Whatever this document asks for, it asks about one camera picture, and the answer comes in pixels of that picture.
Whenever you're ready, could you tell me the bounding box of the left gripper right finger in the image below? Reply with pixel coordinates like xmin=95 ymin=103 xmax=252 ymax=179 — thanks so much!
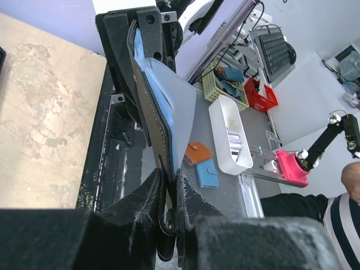
xmin=177 ymin=169 xmax=341 ymax=269

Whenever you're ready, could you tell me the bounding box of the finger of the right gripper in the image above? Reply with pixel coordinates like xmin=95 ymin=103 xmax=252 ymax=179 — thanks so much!
xmin=95 ymin=12 xmax=151 ymax=146
xmin=136 ymin=6 xmax=177 ymax=71

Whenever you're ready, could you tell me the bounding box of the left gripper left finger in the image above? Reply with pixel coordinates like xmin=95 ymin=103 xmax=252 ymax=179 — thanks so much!
xmin=1 ymin=169 xmax=162 ymax=269

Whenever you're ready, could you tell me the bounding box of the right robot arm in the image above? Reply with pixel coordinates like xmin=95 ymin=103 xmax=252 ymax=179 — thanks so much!
xmin=94 ymin=1 xmax=222 ymax=146

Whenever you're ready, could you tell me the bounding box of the blue leather card holder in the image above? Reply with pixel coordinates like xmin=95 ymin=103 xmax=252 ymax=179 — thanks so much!
xmin=196 ymin=159 xmax=219 ymax=188

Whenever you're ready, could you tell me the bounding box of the brown leather card holder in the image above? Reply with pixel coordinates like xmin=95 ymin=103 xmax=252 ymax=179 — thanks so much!
xmin=184 ymin=142 xmax=213 ymax=166

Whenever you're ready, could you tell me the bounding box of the white plastic tray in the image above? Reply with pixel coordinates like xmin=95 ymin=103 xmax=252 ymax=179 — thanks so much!
xmin=209 ymin=95 xmax=253 ymax=176

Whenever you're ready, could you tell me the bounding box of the yellow perforated basket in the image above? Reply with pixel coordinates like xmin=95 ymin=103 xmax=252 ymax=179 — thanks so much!
xmin=201 ymin=61 xmax=249 ymax=111

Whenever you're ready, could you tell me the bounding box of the pink base small robot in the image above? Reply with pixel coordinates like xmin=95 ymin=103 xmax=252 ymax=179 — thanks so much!
xmin=275 ymin=113 xmax=359 ymax=188

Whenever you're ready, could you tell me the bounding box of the black computer keyboard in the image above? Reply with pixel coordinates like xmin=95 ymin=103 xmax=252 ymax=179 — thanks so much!
xmin=257 ymin=32 xmax=290 ymax=82

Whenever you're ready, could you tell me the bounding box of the red plastic basket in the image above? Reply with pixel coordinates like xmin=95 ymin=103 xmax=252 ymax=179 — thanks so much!
xmin=244 ymin=78 xmax=278 ymax=113

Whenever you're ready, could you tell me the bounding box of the person in striped shirt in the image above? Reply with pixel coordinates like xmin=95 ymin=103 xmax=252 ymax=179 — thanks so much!
xmin=260 ymin=162 xmax=359 ymax=269

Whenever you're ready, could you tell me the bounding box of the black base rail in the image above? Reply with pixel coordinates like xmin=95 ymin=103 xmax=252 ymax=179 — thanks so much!
xmin=76 ymin=68 xmax=155 ymax=212

